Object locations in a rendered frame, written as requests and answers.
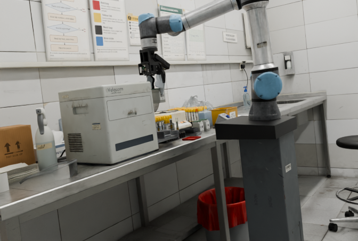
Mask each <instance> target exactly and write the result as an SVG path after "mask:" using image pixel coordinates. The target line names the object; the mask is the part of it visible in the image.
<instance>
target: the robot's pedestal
mask: <svg viewBox="0 0 358 241"><path fill-rule="evenodd" d="M239 147H240V157H241V167H242V177H243V186H244V192H245V202H246V212H247V222H248V232H249V241H304V235H303V224H302V213H301V207H300V196H299V185H298V174H297V163H296V153H295V142H294V131H291V132H289V133H287V134H285V135H283V136H281V137H279V138H277V139H261V140H239Z"/></svg>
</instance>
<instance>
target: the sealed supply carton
mask: <svg viewBox="0 0 358 241"><path fill-rule="evenodd" d="M19 163H26V164H27V165H31V164H35V163H36V160H35V152H34V145H33V140H32V132H31V125H21V124H18V125H10V126H2V127H0V168H2V167H6V166H9V165H14V164H19Z"/></svg>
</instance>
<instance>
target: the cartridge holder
mask: <svg viewBox="0 0 358 241"><path fill-rule="evenodd" d="M199 134H202V132H199V131H198V127H193V128H187V129H185V136H186V135H194V136H196V135H199Z"/></svg>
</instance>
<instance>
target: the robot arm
mask: <svg viewBox="0 0 358 241"><path fill-rule="evenodd" d="M268 3H269V0H215V1H212V2H210V3H208V4H206V5H203V6H201V7H199V8H197V9H194V10H192V11H190V12H188V13H185V14H183V15H179V14H172V15H167V16H163V17H155V16H154V14H153V13H143V14H140V15H139V17H138V21H139V25H138V26H139V32H140V42H141V49H142V50H139V51H140V60H141V63H139V64H138V66H139V74H140V75H144V76H147V82H150V83H151V89H154V84H155V86H156V87H158V88H160V93H161V95H163V93H164V88H165V80H166V75H165V71H164V70H167V69H169V68H170V64H169V63H168V62H167V61H166V60H164V59H163V58H162V57H160V56H159V55H158V54H156V53H154V52H157V51H158V48H157V47H158V44H157V34H166V33H167V34H168V35H170V36H178V35H179V34H180V33H182V32H184V31H186V30H189V29H191V28H193V27H196V26H198V25H200V24H202V23H205V22H207V21H209V20H212V19H214V18H217V17H219V16H221V15H224V14H226V13H228V12H231V11H233V10H237V11H238V10H241V9H244V10H245V11H246V15H247V21H248V29H249V36H250V43H251V51H252V55H253V62H254V67H253V68H252V70H251V73H250V82H251V107H250V111H249V115H248V117H249V120H253V121H271V120H276V119H280V118H281V113H280V110H279V107H278V104H277V102H276V97H277V96H278V95H279V94H280V92H281V90H282V80H281V78H280V75H279V68H278V66H277V65H276V64H275V63H274V60H273V52H272V45H271V38H270V30H269V22H268V18H267V10H266V7H267V5H268ZM140 67H142V71H141V73H140ZM155 74H157V75H156V79H157V80H156V81H155V78H154V77H153V76H154V75H155Z"/></svg>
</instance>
